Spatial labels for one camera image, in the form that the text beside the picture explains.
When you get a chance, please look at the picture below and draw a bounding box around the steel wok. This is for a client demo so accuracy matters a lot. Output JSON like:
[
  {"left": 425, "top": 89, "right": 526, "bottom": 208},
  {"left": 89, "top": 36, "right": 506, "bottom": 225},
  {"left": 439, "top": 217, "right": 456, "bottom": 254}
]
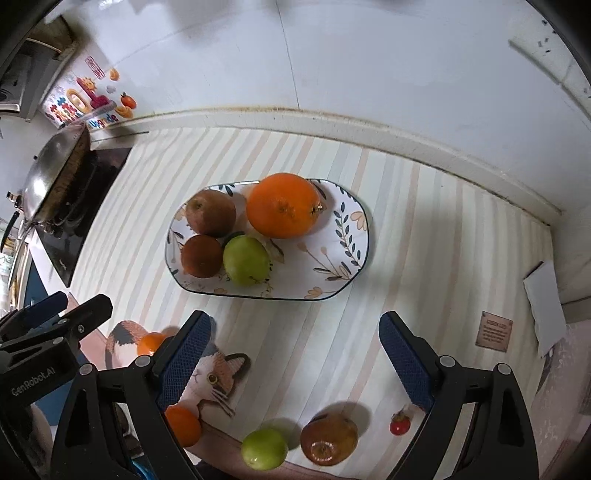
[{"left": 6, "top": 124, "right": 91, "bottom": 250}]

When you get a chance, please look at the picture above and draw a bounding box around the floral oval plate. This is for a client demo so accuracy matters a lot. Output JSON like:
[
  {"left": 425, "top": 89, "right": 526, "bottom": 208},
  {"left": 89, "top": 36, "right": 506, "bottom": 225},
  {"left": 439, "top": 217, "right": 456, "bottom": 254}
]
[{"left": 165, "top": 178, "right": 370, "bottom": 302}]

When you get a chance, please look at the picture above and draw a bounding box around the white paper sheet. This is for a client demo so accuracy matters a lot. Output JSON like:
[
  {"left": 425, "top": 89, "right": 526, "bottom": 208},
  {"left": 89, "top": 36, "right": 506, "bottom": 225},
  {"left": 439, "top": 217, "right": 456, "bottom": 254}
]
[{"left": 523, "top": 261, "right": 568, "bottom": 359}]

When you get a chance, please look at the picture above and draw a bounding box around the small tangerine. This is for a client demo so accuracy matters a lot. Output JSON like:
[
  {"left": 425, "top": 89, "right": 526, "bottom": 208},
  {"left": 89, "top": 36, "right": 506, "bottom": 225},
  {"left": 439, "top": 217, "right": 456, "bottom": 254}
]
[
  {"left": 165, "top": 404, "right": 203, "bottom": 448},
  {"left": 137, "top": 332, "right": 168, "bottom": 357}
]

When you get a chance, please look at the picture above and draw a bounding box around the dark red round fruit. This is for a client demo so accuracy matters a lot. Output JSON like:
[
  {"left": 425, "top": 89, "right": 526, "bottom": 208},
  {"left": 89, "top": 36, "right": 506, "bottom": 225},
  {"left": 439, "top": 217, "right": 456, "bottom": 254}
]
[{"left": 180, "top": 234, "right": 225, "bottom": 279}]

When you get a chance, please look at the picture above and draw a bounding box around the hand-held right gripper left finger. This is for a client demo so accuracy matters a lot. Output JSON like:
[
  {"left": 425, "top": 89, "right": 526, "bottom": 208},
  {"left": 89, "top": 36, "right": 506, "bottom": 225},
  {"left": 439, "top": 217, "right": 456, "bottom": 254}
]
[{"left": 51, "top": 310, "right": 213, "bottom": 480}]

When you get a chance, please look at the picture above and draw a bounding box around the pink patterned cloth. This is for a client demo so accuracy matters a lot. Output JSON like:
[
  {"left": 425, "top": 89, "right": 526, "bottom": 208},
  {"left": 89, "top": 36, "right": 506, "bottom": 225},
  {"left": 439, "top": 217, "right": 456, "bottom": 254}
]
[{"left": 529, "top": 320, "right": 591, "bottom": 480}]

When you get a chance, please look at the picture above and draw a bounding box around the black stove top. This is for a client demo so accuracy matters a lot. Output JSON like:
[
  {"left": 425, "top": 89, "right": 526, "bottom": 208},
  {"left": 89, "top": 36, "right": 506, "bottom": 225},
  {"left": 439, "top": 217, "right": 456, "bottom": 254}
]
[{"left": 34, "top": 147, "right": 134, "bottom": 288}]

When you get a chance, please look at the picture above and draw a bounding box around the green lime near edge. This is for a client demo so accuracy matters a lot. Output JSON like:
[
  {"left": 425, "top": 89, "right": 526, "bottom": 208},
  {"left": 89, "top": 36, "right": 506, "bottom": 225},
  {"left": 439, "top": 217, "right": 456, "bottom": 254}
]
[{"left": 240, "top": 428, "right": 289, "bottom": 470}]

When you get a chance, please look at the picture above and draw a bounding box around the green apple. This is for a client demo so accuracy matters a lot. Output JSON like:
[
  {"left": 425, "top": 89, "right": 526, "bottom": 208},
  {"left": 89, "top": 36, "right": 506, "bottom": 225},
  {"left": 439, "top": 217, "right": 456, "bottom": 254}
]
[{"left": 223, "top": 234, "right": 271, "bottom": 287}]

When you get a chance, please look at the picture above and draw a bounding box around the reddish-brown apple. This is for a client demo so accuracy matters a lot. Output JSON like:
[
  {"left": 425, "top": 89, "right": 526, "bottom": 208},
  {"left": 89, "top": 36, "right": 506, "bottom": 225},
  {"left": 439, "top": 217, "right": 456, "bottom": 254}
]
[{"left": 300, "top": 412, "right": 359, "bottom": 465}]

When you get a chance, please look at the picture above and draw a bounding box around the colourful wall sticker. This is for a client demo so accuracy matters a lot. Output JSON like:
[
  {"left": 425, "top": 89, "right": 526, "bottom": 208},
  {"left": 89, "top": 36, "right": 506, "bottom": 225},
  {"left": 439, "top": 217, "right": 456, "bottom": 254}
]
[{"left": 44, "top": 55, "right": 137, "bottom": 133}]

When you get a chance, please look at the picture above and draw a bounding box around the small red tomato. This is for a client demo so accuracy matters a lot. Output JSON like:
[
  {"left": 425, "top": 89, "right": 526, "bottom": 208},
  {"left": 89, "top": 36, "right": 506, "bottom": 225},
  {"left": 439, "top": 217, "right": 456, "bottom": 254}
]
[{"left": 390, "top": 406, "right": 412, "bottom": 435}]

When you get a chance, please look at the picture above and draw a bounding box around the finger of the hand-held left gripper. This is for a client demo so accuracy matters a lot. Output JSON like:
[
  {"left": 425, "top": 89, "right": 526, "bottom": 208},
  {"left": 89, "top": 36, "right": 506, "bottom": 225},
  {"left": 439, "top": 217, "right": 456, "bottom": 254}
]
[
  {"left": 0, "top": 291, "right": 69, "bottom": 334},
  {"left": 0, "top": 294, "right": 114, "bottom": 358}
]

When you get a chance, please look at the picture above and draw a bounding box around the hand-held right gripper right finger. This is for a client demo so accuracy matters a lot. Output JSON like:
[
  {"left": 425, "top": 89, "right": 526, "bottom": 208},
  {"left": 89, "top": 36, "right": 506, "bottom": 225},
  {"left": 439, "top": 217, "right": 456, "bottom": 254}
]
[{"left": 379, "top": 311, "right": 541, "bottom": 480}]

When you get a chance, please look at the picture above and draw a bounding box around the striped table mat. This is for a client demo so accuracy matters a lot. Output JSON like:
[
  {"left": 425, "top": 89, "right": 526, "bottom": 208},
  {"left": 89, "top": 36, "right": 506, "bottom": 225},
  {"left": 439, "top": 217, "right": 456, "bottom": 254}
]
[{"left": 69, "top": 124, "right": 556, "bottom": 480}]

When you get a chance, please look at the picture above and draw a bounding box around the brown-green apple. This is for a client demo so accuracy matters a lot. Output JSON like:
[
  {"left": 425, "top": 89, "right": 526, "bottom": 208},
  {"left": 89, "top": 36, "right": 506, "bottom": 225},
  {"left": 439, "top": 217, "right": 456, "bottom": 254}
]
[{"left": 185, "top": 189, "right": 237, "bottom": 238}]

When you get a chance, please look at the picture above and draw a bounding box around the large orange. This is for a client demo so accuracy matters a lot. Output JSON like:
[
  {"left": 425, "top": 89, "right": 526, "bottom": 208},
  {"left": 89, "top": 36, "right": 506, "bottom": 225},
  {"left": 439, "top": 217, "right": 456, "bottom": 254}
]
[{"left": 246, "top": 172, "right": 322, "bottom": 240}]

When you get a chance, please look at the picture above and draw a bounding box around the cat-shaped mat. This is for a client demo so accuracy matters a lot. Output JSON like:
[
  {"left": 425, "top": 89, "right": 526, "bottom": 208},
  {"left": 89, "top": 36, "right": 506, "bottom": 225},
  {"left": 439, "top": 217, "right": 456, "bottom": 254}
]
[{"left": 105, "top": 320, "right": 251, "bottom": 418}]

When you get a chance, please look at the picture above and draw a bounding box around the steel range hood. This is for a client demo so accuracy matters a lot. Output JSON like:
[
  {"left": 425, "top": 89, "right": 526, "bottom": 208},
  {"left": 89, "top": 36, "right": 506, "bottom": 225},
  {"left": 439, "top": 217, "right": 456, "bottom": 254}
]
[{"left": 0, "top": 14, "right": 80, "bottom": 123}]

